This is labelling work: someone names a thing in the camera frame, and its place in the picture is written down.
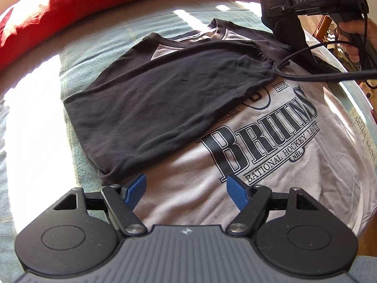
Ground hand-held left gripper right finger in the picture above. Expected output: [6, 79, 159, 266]
[226, 175, 320, 237]

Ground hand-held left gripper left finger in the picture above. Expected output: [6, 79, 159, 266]
[53, 173, 148, 237]

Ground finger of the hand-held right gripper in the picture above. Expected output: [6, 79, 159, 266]
[266, 2, 299, 19]

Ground grey black raglan sweatshirt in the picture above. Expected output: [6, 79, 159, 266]
[63, 0, 377, 237]

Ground person's right hand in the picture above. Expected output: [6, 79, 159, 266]
[336, 19, 377, 64]

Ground wooden chair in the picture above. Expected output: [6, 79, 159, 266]
[314, 15, 337, 42]

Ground green plaid blanket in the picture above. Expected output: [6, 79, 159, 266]
[0, 0, 377, 238]

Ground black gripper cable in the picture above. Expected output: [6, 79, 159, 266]
[273, 9, 377, 89]

